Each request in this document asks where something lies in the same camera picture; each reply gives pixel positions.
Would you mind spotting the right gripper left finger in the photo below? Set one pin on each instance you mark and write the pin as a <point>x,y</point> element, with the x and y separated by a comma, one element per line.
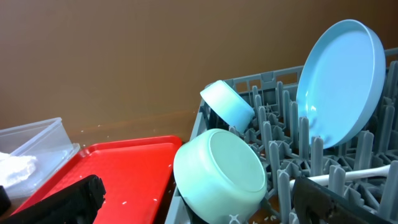
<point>77,203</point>

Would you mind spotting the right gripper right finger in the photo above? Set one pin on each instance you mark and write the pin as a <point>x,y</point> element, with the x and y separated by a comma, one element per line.
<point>314,203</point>

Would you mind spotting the white plastic spoon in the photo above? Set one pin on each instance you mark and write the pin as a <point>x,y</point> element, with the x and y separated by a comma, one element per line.
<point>383,171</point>

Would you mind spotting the white napkin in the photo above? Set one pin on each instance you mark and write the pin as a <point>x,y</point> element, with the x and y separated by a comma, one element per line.
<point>15,169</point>

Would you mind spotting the mint green bowl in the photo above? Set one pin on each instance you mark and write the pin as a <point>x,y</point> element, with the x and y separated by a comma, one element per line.
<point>220,177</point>

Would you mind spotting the light blue plate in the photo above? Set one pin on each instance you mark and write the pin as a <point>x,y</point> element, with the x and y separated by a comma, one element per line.
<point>341,82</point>

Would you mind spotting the light blue bowl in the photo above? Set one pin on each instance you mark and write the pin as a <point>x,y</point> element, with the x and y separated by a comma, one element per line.
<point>228,105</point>

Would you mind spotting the red serving tray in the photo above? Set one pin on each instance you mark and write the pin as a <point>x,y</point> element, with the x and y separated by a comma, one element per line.
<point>135,174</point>

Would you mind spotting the clear plastic bin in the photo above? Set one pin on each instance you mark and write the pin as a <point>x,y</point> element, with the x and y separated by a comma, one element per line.
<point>48,142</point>

